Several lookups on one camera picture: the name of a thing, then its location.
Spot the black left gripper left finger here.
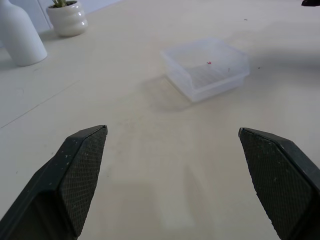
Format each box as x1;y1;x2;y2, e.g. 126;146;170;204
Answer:
0;124;109;240

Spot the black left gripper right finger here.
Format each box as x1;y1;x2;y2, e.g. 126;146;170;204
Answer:
238;127;320;240

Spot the white ceramic vase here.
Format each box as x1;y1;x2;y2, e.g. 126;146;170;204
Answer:
0;0;48;67

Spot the white ribbed plant pot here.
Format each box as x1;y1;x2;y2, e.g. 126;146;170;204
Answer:
46;1;89;38

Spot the green potted plant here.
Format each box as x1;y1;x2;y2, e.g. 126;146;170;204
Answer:
51;0;77;8

